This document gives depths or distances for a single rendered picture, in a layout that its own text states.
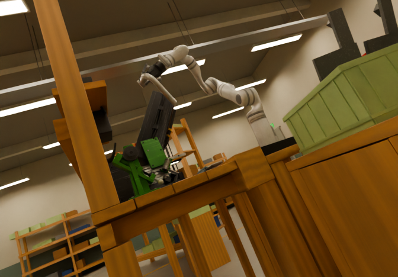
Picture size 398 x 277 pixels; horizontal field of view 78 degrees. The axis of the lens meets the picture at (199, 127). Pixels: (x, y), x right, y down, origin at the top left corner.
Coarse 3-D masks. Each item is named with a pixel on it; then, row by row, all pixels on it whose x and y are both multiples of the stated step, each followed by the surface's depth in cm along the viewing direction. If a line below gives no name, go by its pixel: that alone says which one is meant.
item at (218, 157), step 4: (216, 156) 1050; (220, 156) 1054; (224, 156) 1049; (204, 160) 1030; (208, 160) 1034; (212, 160) 1037; (216, 160) 1032; (196, 164) 1024; (204, 164) 1025; (208, 164) 1021; (224, 200) 1014; (228, 200) 996; (208, 204) 969; (228, 204) 978; (212, 208) 972; (216, 208) 964; (172, 224) 928
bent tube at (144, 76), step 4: (144, 76) 131; (148, 76) 128; (152, 76) 128; (140, 80) 138; (144, 80) 136; (152, 80) 128; (156, 80) 128; (140, 84) 141; (156, 84) 128; (160, 84) 128; (160, 88) 128; (164, 88) 129; (164, 92) 128; (168, 92) 129; (168, 96) 129; (172, 96) 130; (168, 100) 130; (172, 100) 129; (172, 104) 130
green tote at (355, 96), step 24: (384, 48) 65; (336, 72) 64; (360, 72) 63; (384, 72) 63; (312, 96) 78; (336, 96) 68; (360, 96) 61; (384, 96) 61; (288, 120) 97; (312, 120) 83; (336, 120) 71; (360, 120) 63; (384, 120) 59; (312, 144) 88
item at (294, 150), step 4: (296, 144) 112; (288, 148) 110; (292, 148) 111; (296, 148) 111; (276, 152) 107; (280, 152) 108; (284, 152) 109; (288, 152) 109; (292, 152) 110; (296, 152) 110; (268, 156) 106; (272, 156) 106; (276, 156) 107; (280, 156) 107; (284, 156) 108; (288, 156) 109; (268, 160) 105; (272, 160) 105; (276, 160) 106
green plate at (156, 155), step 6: (150, 138) 163; (156, 138) 164; (144, 144) 159; (150, 144) 160; (156, 144) 161; (144, 150) 156; (150, 150) 157; (156, 150) 158; (162, 150) 159; (150, 156) 155; (156, 156) 156; (162, 156) 156; (150, 162) 152; (156, 162) 153; (162, 162) 154
